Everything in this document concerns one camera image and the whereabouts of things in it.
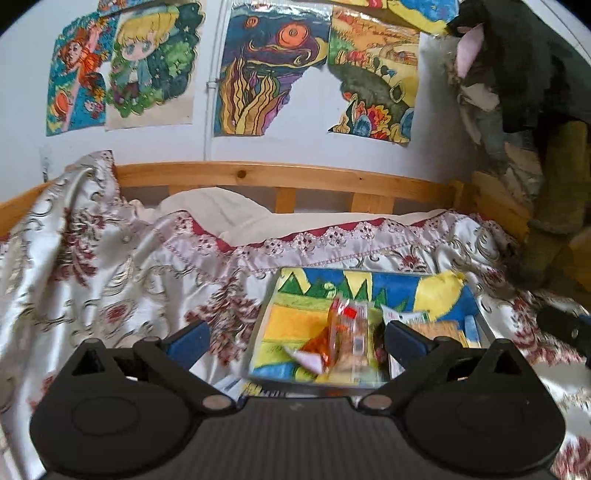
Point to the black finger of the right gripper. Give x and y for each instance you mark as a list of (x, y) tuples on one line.
[(574, 330)]

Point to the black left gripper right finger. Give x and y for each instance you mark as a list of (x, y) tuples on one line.
[(421, 359)]

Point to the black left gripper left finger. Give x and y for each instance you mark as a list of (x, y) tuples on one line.
[(168, 361)]

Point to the rice cracker packet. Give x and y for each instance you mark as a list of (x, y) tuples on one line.
[(447, 328)]

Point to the white red snack packet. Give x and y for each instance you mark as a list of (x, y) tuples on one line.
[(401, 318)]

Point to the orange chips packet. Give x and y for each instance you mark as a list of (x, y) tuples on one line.
[(328, 341)]

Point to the blue white snack box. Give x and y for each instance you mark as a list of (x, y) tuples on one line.
[(231, 386)]

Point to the clear bread packet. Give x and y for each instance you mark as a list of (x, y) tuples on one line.
[(351, 344)]

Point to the colourful grey tray box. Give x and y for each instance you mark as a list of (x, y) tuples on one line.
[(298, 310)]

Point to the pink white candy packet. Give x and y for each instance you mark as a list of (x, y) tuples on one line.
[(309, 361)]

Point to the floral satin bedspread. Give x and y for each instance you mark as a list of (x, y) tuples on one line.
[(82, 264)]

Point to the hanging dark clothes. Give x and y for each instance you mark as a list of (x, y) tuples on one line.
[(526, 82)]

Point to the orange girl painting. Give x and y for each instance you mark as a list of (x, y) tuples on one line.
[(76, 87)]

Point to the anime boy painting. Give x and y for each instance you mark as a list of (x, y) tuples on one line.
[(152, 68)]

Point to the landscape painting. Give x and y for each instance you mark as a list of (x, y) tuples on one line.
[(377, 64)]

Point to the swirl sun painting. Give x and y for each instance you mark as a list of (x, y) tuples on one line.
[(267, 48)]

